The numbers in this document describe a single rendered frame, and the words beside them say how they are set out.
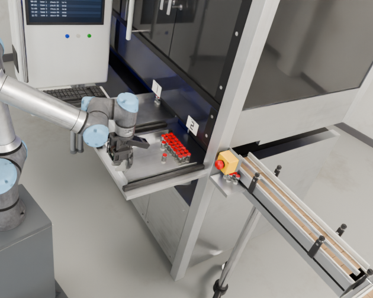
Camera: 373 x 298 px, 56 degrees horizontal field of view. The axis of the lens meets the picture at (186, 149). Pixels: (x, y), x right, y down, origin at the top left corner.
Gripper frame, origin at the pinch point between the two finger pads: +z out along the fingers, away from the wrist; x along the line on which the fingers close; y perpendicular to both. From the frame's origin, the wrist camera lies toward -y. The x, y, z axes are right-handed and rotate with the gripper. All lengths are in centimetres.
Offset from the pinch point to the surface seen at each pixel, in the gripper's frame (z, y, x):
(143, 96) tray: 2, -37, -54
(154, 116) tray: 3.6, -34.0, -35.9
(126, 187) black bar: 1.6, 2.7, 8.1
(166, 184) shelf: 3.7, -14.4, 10.4
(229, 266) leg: 57, -51, 33
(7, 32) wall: 61, -10, -287
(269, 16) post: -68, -40, 12
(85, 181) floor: 92, -18, -87
